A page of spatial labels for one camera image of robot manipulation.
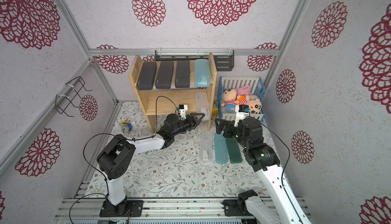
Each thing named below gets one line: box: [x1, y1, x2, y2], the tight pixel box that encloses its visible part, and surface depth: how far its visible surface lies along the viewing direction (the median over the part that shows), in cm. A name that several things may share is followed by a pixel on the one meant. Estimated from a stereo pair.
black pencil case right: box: [174, 60, 191, 89], surface depth 78 cm
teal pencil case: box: [213, 132, 229, 165], surface depth 96 cm
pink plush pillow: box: [235, 85, 252, 96], surface depth 114 cm
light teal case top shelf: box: [194, 58, 211, 88], surface depth 75 cm
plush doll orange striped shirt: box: [236, 94, 263, 115], surface depth 105 cm
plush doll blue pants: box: [220, 88, 240, 113], surface depth 107 cm
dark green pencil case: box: [225, 136, 243, 164], surface depth 94 cm
